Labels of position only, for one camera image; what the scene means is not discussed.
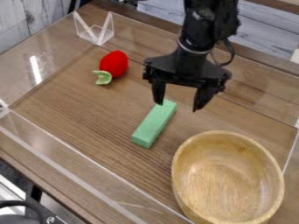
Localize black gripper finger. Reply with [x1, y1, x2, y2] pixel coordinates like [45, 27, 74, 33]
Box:
[193, 86, 218, 111]
[153, 80, 166, 105]

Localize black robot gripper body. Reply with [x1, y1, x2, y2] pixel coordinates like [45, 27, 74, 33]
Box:
[143, 40, 231, 92]

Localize green rectangular block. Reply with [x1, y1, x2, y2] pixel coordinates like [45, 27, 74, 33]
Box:
[131, 100, 178, 149]

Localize brown wooden bowl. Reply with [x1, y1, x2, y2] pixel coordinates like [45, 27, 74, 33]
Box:
[173, 130, 286, 224]

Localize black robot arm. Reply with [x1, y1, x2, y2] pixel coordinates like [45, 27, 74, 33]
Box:
[143, 0, 241, 110]

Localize red plush strawberry toy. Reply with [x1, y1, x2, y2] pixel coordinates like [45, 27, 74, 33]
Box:
[94, 51, 129, 85]

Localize black table leg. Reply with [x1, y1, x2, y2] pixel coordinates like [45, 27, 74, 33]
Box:
[26, 184, 43, 208]

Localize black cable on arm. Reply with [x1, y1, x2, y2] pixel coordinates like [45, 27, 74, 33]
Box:
[210, 40, 238, 67]

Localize clear acrylic corner bracket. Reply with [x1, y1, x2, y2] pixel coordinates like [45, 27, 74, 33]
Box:
[73, 11, 115, 46]

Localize clear acrylic tray wall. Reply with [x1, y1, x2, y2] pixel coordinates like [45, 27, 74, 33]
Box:
[0, 6, 299, 224]

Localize black cable under table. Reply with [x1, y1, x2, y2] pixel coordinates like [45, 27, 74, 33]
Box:
[0, 199, 41, 224]

